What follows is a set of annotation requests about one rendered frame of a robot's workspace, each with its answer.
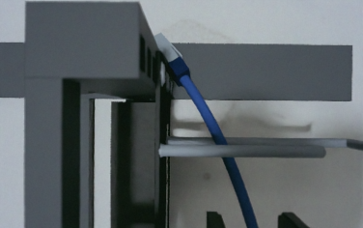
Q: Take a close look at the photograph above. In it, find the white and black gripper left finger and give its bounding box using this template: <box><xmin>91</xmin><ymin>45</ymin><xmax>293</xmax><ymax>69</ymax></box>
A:
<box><xmin>207</xmin><ymin>212</ymin><xmax>226</xmax><ymax>228</ymax></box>

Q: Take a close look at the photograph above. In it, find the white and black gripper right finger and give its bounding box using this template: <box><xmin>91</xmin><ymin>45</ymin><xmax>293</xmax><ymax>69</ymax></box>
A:
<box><xmin>278</xmin><ymin>212</ymin><xmax>310</xmax><ymax>228</ymax></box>

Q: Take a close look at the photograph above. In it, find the blue network cable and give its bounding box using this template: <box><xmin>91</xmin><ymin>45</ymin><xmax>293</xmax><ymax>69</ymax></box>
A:
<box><xmin>180</xmin><ymin>75</ymin><xmax>259</xmax><ymax>228</ymax></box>

